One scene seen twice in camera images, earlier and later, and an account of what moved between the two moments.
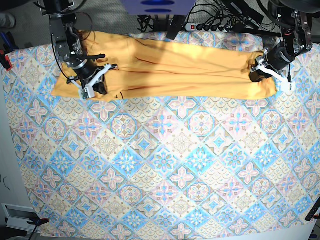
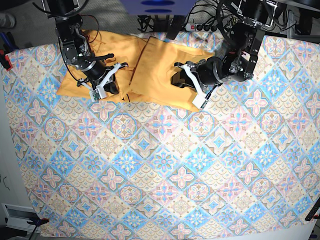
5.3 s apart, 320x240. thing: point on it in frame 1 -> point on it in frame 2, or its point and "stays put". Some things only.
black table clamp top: x=176 y=25 stays put
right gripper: x=257 y=76 -> x=180 y=79
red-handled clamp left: x=5 y=60 stays put
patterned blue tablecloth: x=193 y=168 stays put
